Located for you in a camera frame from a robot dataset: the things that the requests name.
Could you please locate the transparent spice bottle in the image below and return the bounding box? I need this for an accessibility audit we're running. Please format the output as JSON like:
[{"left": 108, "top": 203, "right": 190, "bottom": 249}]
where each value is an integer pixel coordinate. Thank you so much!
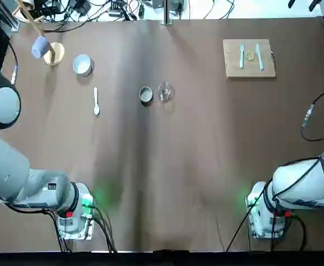
[{"left": 157, "top": 81, "right": 175, "bottom": 104}]

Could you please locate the pale green plastic spoon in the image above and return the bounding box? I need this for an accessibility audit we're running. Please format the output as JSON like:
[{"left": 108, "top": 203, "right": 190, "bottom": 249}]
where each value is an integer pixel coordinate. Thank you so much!
[{"left": 93, "top": 86, "right": 101, "bottom": 116}]

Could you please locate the wooden cutting board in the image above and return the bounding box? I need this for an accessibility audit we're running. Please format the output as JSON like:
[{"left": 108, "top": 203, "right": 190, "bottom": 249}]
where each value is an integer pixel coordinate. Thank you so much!
[{"left": 222, "top": 38, "right": 277, "bottom": 80}]

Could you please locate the white round bowl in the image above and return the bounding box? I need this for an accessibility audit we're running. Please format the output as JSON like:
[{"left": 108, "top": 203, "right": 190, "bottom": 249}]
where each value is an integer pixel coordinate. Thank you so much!
[{"left": 73, "top": 54, "right": 95, "bottom": 78}]

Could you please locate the light blue plastic fork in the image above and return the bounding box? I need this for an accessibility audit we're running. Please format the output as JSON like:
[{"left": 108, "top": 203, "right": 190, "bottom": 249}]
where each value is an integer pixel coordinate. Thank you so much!
[{"left": 239, "top": 43, "right": 246, "bottom": 69}]

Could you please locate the pale green plastic knife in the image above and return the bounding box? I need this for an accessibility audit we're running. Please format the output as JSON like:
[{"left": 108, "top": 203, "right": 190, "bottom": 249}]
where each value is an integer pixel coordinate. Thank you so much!
[{"left": 255, "top": 43, "right": 264, "bottom": 71}]

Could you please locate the wooden mug stand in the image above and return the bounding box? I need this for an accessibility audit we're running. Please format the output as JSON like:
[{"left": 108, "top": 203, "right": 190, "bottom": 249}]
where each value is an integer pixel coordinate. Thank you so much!
[{"left": 12, "top": 0, "right": 65, "bottom": 67}]

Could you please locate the black power strip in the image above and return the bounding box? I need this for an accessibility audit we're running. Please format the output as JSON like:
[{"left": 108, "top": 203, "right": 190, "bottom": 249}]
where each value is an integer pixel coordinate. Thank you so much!
[{"left": 109, "top": 1, "right": 127, "bottom": 16}]

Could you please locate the black power adapter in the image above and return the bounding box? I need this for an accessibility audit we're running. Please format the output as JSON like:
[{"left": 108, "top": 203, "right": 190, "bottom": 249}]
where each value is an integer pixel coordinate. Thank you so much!
[{"left": 75, "top": 1, "right": 92, "bottom": 17}]

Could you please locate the purple cup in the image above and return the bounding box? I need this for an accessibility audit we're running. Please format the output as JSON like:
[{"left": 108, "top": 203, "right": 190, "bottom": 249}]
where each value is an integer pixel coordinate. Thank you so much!
[{"left": 30, "top": 35, "right": 50, "bottom": 59}]

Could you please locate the black base cable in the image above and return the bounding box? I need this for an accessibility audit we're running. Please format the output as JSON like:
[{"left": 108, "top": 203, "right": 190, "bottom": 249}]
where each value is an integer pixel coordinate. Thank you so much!
[
  {"left": 48, "top": 206, "right": 119, "bottom": 253},
  {"left": 225, "top": 177, "right": 308, "bottom": 252}
]

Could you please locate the aluminium profile post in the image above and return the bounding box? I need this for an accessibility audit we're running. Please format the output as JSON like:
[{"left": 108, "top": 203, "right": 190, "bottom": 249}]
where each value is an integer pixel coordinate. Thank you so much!
[{"left": 163, "top": 0, "right": 171, "bottom": 25}]

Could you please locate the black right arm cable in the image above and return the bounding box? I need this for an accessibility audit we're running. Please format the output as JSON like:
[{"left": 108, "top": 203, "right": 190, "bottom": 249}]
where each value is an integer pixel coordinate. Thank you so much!
[{"left": 301, "top": 85, "right": 324, "bottom": 142}]

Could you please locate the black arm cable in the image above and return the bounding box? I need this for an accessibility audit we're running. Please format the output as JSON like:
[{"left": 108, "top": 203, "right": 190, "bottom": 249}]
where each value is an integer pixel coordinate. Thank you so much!
[
  {"left": 301, "top": 85, "right": 324, "bottom": 142},
  {"left": 8, "top": 41, "right": 19, "bottom": 84}
]

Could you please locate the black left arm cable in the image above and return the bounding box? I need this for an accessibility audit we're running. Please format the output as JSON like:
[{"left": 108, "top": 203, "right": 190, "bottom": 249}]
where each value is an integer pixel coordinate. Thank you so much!
[{"left": 8, "top": 41, "right": 19, "bottom": 84}]

